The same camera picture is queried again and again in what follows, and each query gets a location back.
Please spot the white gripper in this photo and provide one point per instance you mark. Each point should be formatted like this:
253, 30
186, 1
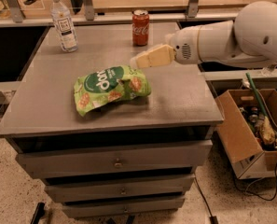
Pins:
185, 47

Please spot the clear plastic water bottle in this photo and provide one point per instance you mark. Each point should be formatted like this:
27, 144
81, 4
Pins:
64, 26

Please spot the black object on floor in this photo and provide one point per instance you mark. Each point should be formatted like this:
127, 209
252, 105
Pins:
39, 212

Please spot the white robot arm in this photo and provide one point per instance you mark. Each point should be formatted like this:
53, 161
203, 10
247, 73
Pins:
248, 41

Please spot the open cardboard box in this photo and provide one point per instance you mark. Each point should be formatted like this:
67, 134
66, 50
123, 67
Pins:
247, 157

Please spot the green handled brush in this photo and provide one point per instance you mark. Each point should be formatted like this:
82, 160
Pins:
267, 134

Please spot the wooden shelf with metal posts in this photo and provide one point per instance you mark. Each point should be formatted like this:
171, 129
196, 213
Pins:
37, 12

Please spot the red coca-cola can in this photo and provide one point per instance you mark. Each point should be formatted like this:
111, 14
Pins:
140, 26

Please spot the green snack chip bag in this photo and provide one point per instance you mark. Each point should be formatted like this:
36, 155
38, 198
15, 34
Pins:
114, 84

